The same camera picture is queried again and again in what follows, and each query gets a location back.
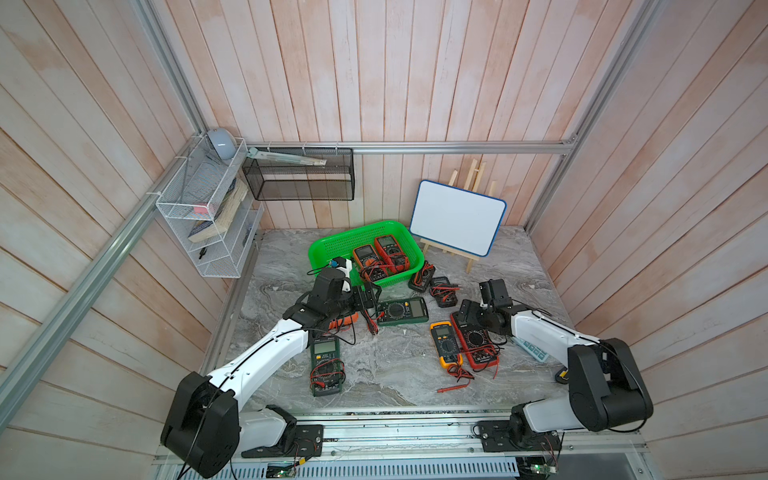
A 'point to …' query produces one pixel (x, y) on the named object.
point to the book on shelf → (208, 229)
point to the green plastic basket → (324, 250)
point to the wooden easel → (474, 172)
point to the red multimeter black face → (477, 345)
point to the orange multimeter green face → (344, 321)
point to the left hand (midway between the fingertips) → (369, 296)
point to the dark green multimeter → (327, 367)
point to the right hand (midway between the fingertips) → (472, 312)
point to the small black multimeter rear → (421, 279)
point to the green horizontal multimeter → (402, 312)
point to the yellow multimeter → (446, 344)
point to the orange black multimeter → (370, 263)
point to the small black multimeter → (444, 292)
